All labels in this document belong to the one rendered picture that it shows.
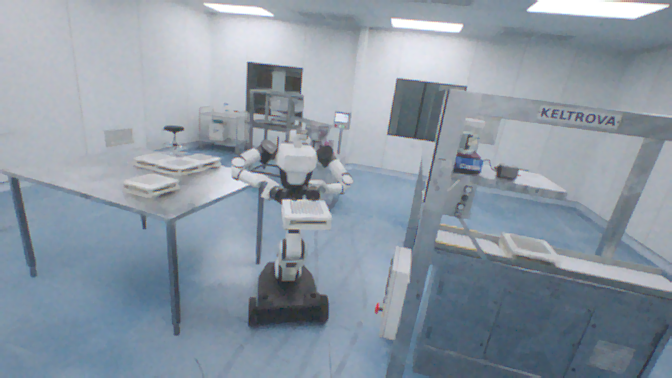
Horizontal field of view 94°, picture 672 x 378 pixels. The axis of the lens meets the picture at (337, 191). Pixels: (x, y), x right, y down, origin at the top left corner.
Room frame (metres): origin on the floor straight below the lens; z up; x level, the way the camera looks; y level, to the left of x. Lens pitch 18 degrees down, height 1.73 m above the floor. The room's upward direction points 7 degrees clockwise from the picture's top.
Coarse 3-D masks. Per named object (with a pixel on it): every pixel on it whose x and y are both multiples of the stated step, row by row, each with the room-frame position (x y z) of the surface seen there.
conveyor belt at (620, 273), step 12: (444, 240) 1.70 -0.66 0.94; (456, 240) 1.72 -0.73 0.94; (468, 240) 1.74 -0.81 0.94; (480, 240) 1.76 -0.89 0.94; (456, 252) 1.57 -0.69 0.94; (492, 252) 1.62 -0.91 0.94; (564, 264) 1.58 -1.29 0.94; (576, 264) 1.60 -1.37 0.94; (588, 264) 1.62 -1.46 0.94; (600, 264) 1.64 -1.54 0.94; (612, 276) 1.51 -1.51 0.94; (624, 276) 1.53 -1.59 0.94; (636, 276) 1.54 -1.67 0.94; (648, 276) 1.56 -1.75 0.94; (660, 276) 1.58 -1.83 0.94
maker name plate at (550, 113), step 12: (540, 108) 0.90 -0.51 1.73; (552, 108) 0.89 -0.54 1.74; (564, 108) 0.89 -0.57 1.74; (576, 108) 0.88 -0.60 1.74; (540, 120) 0.90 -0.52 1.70; (552, 120) 0.89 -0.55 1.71; (564, 120) 0.88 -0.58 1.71; (576, 120) 0.88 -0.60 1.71; (588, 120) 0.87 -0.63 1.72; (600, 120) 0.87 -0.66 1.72; (612, 120) 0.86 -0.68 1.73
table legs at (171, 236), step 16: (16, 192) 2.08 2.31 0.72; (16, 208) 2.07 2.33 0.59; (144, 224) 3.06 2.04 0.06; (176, 240) 1.70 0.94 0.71; (32, 256) 2.09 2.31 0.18; (176, 256) 1.70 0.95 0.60; (32, 272) 2.07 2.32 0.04; (176, 272) 1.69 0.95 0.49; (176, 288) 1.69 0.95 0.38; (176, 304) 1.68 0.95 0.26; (176, 320) 1.67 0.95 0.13
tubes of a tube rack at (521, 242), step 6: (510, 234) 1.71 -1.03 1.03; (516, 240) 1.65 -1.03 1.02; (522, 240) 1.66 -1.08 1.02; (528, 240) 1.67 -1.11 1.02; (534, 240) 1.68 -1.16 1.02; (522, 246) 1.57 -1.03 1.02; (528, 246) 1.58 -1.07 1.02; (534, 246) 1.59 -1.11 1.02; (540, 246) 1.60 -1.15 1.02; (540, 252) 1.53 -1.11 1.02; (546, 252) 1.53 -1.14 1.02; (534, 258) 1.53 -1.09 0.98
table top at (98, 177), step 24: (24, 168) 2.14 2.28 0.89; (48, 168) 2.20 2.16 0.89; (72, 168) 2.26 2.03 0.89; (96, 168) 2.33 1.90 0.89; (120, 168) 2.40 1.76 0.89; (216, 168) 2.73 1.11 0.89; (72, 192) 1.87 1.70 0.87; (96, 192) 1.87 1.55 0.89; (120, 192) 1.92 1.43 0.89; (168, 192) 2.02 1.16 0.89; (192, 192) 2.08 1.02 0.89; (216, 192) 2.14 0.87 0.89; (168, 216) 1.67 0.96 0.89
